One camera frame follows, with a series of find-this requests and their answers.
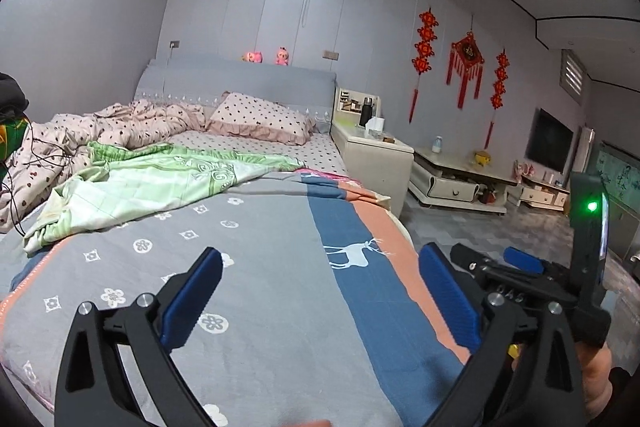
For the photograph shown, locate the black wall television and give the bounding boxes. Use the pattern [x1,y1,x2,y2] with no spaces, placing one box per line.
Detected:
[525,108,575,172]

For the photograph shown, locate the cream television stand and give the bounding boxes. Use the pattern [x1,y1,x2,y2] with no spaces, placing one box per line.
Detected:
[407,147,521,215]

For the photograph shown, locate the red diamond knot ornament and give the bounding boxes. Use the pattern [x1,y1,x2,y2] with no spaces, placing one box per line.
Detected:
[446,18,487,110]

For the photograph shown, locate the white standing air conditioner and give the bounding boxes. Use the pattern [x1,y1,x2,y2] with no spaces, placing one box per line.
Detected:
[575,126,597,178]

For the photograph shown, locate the pink dotted quilt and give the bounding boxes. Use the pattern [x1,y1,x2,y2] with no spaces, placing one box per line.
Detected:
[0,99,213,233]

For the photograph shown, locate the pink dotted pillow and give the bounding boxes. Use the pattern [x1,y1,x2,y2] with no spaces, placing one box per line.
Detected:
[207,92,317,145]

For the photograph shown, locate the light green blanket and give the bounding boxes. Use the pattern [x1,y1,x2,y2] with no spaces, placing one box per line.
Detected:
[22,141,307,253]

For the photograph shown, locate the cream nightstand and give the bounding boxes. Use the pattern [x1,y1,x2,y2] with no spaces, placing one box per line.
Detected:
[331,122,415,219]

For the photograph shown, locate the black cable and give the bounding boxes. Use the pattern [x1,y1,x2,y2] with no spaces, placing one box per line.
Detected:
[0,109,96,238]

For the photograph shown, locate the grey upholstered headboard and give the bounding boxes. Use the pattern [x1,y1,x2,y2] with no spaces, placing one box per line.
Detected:
[135,54,337,118]

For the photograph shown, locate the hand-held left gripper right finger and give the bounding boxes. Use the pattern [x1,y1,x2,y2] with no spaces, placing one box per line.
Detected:
[419,243,586,427]

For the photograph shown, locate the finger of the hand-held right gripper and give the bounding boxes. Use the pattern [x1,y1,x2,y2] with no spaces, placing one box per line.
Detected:
[502,247,551,277]
[449,243,506,288]

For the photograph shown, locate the person's right hand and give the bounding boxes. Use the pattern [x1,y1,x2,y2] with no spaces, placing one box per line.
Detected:
[575,341,617,420]

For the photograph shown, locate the cream low drawer cabinet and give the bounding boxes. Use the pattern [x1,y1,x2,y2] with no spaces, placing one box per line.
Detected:
[512,177,571,208]

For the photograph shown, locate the red knot string ornament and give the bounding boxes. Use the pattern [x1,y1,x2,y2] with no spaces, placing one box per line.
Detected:
[411,9,438,124]
[485,49,511,148]

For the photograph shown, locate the pink floral sheet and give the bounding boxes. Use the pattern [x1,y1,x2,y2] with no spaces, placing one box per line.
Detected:
[300,169,361,185]

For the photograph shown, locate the grey cabinet with painted panel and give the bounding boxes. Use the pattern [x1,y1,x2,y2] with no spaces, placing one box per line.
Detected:
[597,139,640,260]

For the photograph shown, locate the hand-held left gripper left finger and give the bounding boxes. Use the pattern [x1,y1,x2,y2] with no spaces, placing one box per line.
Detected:
[54,247,224,427]

